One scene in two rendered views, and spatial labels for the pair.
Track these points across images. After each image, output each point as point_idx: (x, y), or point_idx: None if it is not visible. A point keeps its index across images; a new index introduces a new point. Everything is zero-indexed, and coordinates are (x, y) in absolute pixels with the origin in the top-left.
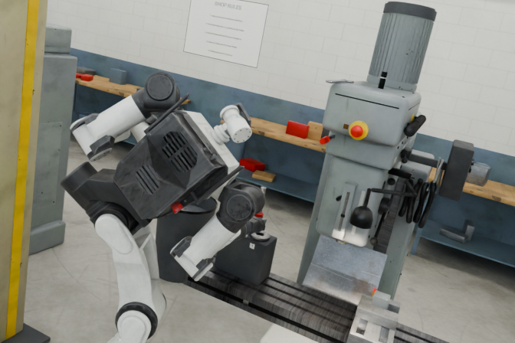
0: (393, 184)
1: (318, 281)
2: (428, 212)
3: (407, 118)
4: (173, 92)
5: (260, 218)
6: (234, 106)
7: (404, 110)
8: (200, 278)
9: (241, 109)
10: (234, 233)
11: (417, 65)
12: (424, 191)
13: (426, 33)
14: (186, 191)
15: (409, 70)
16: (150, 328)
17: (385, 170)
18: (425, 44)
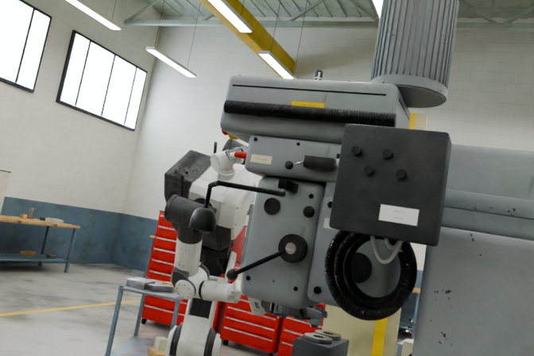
0: (303, 212)
1: None
2: (326, 262)
3: (242, 96)
4: (224, 147)
5: (311, 307)
6: (237, 147)
7: (226, 87)
8: (182, 296)
9: (242, 150)
10: (180, 241)
11: (387, 48)
12: (352, 233)
13: (394, 1)
14: (165, 195)
15: (377, 59)
16: (169, 341)
17: (266, 179)
18: (398, 16)
